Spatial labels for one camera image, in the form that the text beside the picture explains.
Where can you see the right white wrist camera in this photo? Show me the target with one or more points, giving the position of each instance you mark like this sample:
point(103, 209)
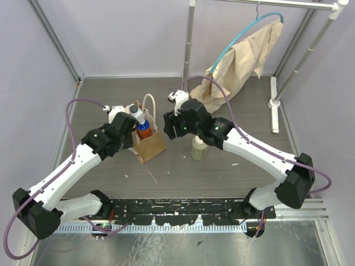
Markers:
point(178, 98)

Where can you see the olive green lotion bottle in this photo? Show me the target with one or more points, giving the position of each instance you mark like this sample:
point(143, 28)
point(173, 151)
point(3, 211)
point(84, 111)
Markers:
point(198, 149)

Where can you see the white bottle dark cap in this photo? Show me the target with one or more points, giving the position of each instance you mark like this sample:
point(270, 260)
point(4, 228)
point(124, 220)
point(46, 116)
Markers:
point(137, 113)

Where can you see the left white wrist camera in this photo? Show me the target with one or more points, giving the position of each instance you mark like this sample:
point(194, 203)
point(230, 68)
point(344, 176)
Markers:
point(112, 111)

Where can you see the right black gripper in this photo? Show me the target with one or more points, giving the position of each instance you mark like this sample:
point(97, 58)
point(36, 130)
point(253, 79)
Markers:
point(168, 129)

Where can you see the watermelon print canvas bag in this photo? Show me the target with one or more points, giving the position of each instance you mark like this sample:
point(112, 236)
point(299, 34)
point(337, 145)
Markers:
point(146, 149)

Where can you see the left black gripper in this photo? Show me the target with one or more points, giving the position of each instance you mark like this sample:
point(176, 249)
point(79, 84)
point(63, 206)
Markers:
point(130, 134)

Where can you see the aluminium frame post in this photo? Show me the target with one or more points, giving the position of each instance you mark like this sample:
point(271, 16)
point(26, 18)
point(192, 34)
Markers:
point(51, 24)

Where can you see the teal clothes hanger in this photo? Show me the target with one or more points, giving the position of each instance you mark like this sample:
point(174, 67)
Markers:
point(235, 41)

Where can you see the beige shirt on hanger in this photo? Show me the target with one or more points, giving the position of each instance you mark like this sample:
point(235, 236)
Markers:
point(243, 59)

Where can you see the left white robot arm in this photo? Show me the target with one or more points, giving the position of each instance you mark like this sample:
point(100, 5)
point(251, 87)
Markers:
point(41, 208)

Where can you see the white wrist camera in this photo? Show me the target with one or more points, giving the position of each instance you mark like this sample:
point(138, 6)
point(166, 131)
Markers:
point(178, 98)
point(112, 111)

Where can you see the metal clothes rack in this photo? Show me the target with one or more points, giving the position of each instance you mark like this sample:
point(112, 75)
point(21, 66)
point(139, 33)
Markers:
point(276, 94)

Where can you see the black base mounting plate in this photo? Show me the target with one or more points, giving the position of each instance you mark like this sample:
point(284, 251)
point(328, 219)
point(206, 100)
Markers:
point(177, 211)

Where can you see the orange bottle blue pump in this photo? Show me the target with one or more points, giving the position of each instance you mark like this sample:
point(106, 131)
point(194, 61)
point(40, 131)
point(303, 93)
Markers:
point(144, 130)

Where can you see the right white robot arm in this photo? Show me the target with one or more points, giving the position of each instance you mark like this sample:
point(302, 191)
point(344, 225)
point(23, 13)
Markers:
point(292, 174)

